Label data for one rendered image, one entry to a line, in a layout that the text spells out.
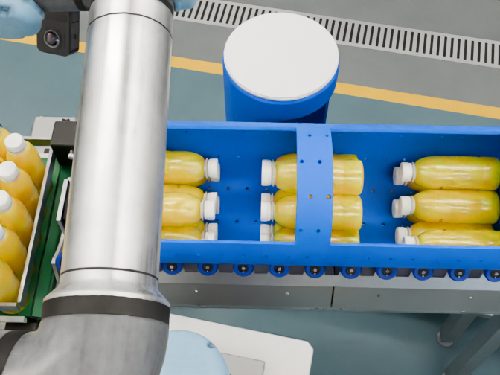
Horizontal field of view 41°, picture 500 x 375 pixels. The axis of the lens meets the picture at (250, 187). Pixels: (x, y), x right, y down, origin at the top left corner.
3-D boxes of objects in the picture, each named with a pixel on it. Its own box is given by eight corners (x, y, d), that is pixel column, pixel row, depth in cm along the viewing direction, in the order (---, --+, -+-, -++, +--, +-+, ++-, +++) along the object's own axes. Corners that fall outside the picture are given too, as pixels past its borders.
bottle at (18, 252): (39, 255, 149) (14, 218, 133) (33, 284, 145) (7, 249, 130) (8, 254, 149) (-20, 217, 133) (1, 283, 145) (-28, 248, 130)
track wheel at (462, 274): (472, 263, 138) (469, 259, 139) (450, 263, 138) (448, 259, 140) (469, 283, 139) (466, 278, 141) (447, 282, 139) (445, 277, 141)
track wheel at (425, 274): (435, 263, 138) (433, 258, 140) (414, 263, 138) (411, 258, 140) (433, 282, 139) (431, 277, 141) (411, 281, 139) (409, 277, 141)
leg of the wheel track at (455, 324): (454, 347, 229) (515, 274, 175) (437, 347, 229) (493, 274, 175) (452, 331, 232) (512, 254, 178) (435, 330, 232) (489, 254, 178)
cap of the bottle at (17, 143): (28, 146, 142) (25, 141, 141) (11, 155, 141) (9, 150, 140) (20, 135, 144) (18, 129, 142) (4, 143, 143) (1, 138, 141)
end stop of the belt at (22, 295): (24, 307, 137) (20, 302, 135) (21, 307, 137) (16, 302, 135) (58, 146, 158) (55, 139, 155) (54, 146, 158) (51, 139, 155)
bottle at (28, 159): (58, 190, 157) (37, 147, 142) (32, 204, 155) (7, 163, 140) (45, 170, 160) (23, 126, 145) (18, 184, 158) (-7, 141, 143)
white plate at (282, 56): (209, 85, 156) (209, 88, 157) (325, 109, 152) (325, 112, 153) (241, 2, 169) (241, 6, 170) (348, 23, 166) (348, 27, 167)
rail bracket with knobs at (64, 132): (88, 176, 159) (78, 152, 150) (58, 175, 159) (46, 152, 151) (94, 142, 164) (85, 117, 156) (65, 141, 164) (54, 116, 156)
